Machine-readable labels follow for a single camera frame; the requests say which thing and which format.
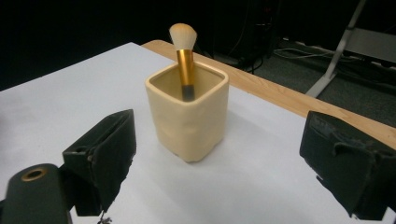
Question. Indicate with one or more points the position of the white paper sheet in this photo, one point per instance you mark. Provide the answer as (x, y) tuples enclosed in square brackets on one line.
[(249, 186)]

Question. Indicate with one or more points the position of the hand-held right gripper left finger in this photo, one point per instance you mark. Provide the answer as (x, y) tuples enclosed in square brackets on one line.
[(106, 155)]

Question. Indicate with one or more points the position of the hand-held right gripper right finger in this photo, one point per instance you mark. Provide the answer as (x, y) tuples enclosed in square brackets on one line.
[(351, 165)]

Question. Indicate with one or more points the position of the white metal stand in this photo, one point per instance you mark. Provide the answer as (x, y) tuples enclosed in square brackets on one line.
[(327, 77)]

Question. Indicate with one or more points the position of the cream square ceramic cup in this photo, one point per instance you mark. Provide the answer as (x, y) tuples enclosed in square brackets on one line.
[(190, 130)]

